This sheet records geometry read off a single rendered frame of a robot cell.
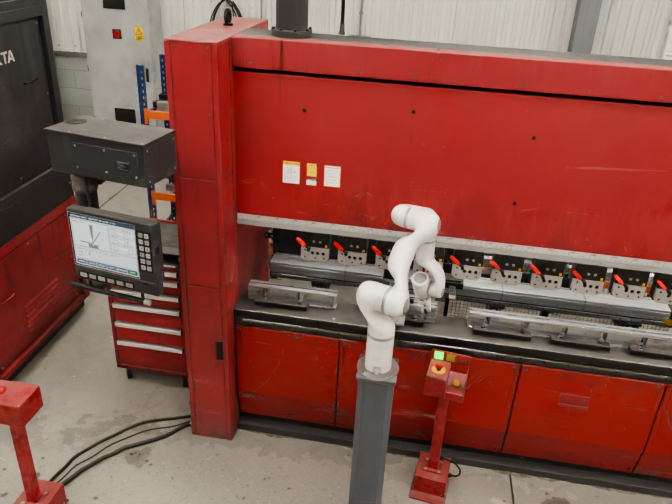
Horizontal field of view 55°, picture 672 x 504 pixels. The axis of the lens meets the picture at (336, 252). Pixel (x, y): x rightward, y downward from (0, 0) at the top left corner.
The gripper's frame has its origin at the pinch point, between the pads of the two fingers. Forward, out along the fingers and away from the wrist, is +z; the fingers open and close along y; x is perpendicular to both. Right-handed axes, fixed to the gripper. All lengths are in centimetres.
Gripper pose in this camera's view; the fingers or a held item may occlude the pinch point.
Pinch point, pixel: (426, 309)
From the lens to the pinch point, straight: 340.5
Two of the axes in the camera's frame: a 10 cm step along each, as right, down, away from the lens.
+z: 2.1, 5.5, 8.0
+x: -9.8, 0.7, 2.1
